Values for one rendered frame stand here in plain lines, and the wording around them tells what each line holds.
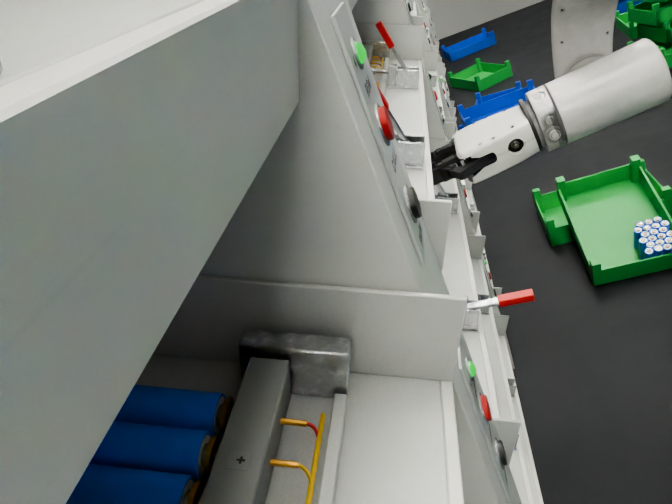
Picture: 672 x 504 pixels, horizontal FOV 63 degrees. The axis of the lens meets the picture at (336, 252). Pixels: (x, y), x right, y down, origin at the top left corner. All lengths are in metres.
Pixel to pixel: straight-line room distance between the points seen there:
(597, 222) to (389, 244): 1.32
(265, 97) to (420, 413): 0.16
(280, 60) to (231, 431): 0.14
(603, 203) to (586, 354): 0.48
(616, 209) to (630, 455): 0.69
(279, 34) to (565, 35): 0.71
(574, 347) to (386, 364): 1.02
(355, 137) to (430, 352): 0.11
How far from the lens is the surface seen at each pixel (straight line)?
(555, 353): 1.27
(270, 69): 0.16
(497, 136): 0.76
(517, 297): 0.59
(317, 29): 0.21
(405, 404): 0.27
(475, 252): 1.06
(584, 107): 0.77
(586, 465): 1.08
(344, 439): 0.25
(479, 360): 0.57
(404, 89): 0.75
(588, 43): 0.87
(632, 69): 0.78
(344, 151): 0.22
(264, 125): 0.16
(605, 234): 1.51
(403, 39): 0.92
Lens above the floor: 0.87
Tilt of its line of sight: 27 degrees down
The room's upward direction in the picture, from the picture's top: 24 degrees counter-clockwise
